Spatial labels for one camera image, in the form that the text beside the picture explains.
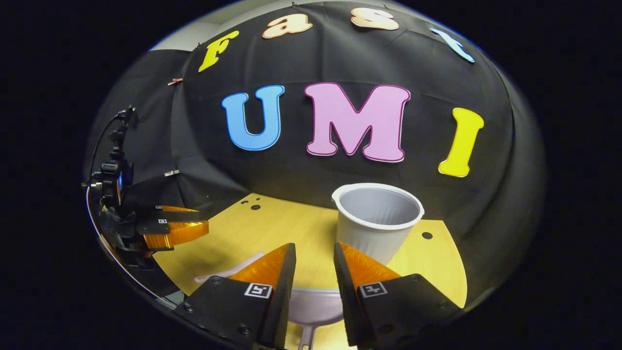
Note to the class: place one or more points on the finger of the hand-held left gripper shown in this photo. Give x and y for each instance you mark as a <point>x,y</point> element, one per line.
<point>177,209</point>
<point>180,233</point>

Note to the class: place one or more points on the small white dustpan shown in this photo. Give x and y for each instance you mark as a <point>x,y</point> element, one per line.
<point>316,306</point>

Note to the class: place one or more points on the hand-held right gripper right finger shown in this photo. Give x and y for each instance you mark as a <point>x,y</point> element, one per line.
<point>347,296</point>

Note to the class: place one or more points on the black backdrop cloth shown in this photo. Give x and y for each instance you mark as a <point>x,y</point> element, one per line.
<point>340,204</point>

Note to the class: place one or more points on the small pink broom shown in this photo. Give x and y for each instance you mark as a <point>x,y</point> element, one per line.
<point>228,271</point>

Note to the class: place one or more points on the white ribbed garbage bin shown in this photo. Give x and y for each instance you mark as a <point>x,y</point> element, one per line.
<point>374,228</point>

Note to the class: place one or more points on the copper cloth clip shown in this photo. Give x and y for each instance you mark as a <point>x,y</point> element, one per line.
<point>175,81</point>

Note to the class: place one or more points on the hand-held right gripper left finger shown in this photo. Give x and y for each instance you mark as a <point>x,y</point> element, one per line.
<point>279,291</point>

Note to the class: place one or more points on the wooden desktop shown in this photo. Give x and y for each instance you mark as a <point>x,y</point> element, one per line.
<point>272,223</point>

